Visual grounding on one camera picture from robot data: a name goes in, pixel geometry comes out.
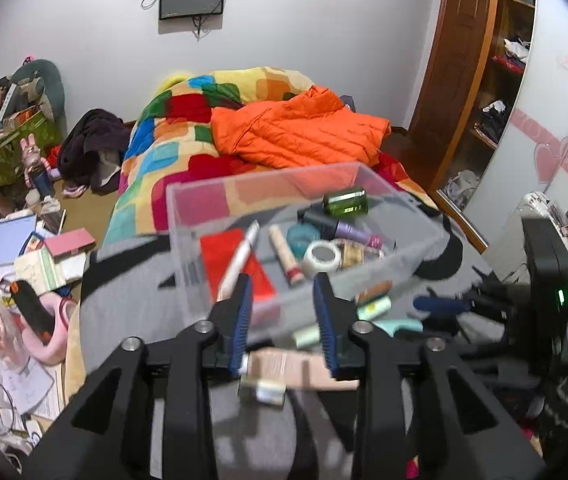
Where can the red foil pouch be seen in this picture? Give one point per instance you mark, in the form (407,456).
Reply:
(224,255)

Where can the teal tape roll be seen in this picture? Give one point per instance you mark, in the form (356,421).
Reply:
(294,243)

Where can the wooden door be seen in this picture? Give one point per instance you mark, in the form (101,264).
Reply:
(456,75)

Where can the grey black striped blanket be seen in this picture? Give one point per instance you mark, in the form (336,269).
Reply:
(129,305)

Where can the orange down jacket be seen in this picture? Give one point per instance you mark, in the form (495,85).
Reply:
(299,130)

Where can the dark green bottle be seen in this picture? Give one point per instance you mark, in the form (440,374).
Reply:
(345,202)

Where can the white click pen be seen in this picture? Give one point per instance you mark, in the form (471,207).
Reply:
(241,255)

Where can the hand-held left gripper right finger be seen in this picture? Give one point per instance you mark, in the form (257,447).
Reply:
(326,325)

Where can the clear pink bag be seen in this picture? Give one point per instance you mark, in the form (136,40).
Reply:
(1,325)

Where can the black orange massager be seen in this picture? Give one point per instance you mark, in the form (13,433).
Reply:
(31,310)

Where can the pink book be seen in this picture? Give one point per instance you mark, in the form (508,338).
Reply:
(70,243)

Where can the teal tube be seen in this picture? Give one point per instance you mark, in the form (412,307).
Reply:
(400,327)

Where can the dark clothes pile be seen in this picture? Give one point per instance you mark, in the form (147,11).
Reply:
(89,150)

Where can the small green box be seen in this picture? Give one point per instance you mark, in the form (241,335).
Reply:
(261,391)

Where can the purple bottle with dark cap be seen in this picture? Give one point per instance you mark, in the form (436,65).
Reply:
(356,234)

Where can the white tube with green print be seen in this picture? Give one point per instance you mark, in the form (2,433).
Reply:
(375,308)

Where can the white sliding door with hearts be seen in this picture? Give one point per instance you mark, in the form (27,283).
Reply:
(554,110)

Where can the loose white papers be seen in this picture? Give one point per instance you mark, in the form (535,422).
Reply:
(26,390)

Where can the cream tube with red end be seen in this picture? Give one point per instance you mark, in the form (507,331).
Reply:
(285,250)

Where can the white plastic bag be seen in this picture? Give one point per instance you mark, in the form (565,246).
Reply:
(460,190)

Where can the clear plastic bin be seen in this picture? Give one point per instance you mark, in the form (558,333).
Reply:
(189,260)

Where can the blue white booklet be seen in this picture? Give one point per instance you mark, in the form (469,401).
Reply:
(6,242)

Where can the green basket of clutter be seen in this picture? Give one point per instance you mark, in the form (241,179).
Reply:
(11,152)

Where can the wooden wardrobe shelf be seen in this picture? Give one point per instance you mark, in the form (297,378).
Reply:
(494,85)

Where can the green cream book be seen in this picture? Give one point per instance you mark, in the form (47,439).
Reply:
(46,270)

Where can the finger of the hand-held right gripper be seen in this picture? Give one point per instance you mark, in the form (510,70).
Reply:
(479,347)
(439,304)

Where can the white tape roll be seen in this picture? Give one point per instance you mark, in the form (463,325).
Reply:
(311,263)

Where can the beige cosmetic tube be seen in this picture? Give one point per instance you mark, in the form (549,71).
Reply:
(289,367)

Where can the pink bunny toy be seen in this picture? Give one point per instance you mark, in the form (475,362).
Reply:
(31,157)

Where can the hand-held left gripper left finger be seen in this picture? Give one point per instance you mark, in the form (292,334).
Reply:
(241,325)

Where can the grey neck pillow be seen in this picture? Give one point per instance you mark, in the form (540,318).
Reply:
(51,80)

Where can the colourful checked quilt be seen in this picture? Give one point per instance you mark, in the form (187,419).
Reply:
(174,150)

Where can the white suitcase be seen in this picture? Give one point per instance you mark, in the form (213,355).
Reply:
(539,210)

